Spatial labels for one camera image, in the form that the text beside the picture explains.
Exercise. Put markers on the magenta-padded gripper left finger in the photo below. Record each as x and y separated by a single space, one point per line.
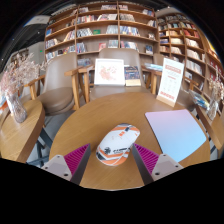
77 159

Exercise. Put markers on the brown padded wooden armchair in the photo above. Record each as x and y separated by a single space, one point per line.
186 98
115 53
58 90

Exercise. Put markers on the wide wooden bookshelf with books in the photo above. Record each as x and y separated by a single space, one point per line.
100 26

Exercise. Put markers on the pale lilac-blue mouse pad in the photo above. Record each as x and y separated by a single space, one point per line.
178 135

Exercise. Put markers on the white sign on wooden base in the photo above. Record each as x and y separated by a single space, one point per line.
170 80

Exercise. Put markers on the dark covered book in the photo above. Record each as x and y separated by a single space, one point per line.
132 75

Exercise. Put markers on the stack of blue books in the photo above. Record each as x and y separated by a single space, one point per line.
153 66

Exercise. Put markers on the round wooden side table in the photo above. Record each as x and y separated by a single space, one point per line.
216 128
20 133

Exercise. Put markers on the white and orange computer mouse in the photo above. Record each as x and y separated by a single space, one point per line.
116 144

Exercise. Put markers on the stack of colourful books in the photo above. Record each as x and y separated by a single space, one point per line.
199 99

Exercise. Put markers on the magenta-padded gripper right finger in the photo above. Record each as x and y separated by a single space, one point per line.
146 159

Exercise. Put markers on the white framed floral picture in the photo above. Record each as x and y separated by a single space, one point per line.
109 72

